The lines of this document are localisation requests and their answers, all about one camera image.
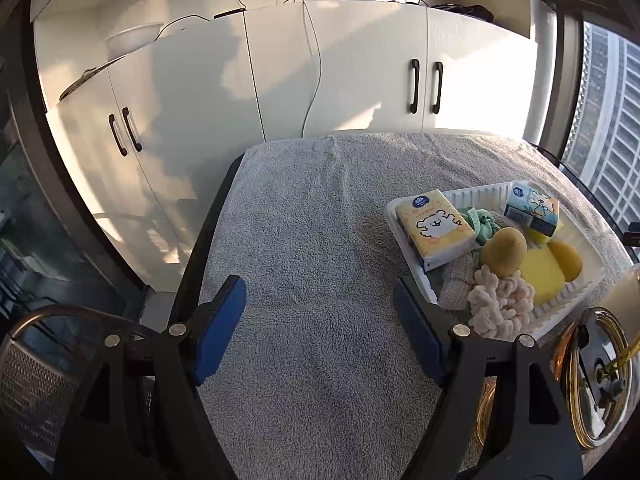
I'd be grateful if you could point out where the white braided rope piece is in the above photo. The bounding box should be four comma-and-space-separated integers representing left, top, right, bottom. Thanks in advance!
467, 265, 536, 338

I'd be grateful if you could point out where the yellow egg-shaped makeup sponge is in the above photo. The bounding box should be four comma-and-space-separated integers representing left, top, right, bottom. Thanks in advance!
547, 241, 584, 283

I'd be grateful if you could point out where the pile of black items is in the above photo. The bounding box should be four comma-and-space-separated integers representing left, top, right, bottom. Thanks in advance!
430, 2, 496, 23

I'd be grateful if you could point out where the white lower cabinet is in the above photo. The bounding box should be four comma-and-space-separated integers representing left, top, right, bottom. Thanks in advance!
45, 0, 538, 286

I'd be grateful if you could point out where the blue tissue pack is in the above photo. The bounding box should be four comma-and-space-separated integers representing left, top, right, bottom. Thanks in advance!
504, 186, 561, 238

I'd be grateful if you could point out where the group of apartment buildings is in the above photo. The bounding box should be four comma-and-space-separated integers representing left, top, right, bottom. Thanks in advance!
560, 22, 640, 231

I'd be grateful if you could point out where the black window frame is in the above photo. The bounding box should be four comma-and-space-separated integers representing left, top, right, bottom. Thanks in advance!
520, 0, 640, 171

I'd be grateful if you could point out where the grey towel mat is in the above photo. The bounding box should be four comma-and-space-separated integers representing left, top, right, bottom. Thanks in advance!
197, 132, 640, 480

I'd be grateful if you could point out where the tan gourd-shaped makeup sponge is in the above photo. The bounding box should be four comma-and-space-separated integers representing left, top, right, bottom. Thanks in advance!
480, 227, 528, 278

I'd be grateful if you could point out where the white bowl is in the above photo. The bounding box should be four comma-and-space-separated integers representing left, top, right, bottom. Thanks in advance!
105, 22, 165, 58

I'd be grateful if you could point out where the flat dark item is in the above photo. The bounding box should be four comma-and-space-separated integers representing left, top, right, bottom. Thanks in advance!
59, 67, 108, 102

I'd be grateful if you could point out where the yellow tissue pack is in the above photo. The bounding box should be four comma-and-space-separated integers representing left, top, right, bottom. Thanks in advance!
395, 189, 477, 272

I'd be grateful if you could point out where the black cabinet handle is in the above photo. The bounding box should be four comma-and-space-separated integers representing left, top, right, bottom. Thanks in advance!
409, 59, 421, 114
431, 61, 444, 114
108, 113, 128, 157
121, 107, 143, 153

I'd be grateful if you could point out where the yellow rectangular sponge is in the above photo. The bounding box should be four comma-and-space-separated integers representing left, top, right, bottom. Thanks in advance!
520, 249, 566, 305
527, 220, 563, 246

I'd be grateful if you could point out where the green scrunchie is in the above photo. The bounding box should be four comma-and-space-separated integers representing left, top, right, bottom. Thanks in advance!
457, 205, 501, 246

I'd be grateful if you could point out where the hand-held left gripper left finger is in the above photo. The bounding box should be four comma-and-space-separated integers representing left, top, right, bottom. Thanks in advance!
52, 275, 247, 480

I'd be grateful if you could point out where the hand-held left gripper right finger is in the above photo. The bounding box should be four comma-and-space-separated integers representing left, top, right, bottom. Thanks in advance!
392, 275, 586, 480

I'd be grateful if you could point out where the beige knit cloth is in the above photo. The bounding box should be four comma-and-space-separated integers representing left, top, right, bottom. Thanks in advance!
439, 255, 483, 311

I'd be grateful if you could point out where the gold rimmed round device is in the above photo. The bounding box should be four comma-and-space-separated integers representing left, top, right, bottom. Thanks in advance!
472, 307, 640, 453

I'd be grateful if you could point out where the mesh chair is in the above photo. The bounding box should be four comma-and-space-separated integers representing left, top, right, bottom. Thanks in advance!
0, 305, 161, 466

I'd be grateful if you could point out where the white cable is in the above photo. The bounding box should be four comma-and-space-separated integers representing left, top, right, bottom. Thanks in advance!
285, 0, 323, 137

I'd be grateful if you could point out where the white plastic tray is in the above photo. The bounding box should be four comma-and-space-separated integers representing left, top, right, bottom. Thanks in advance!
384, 180, 621, 341

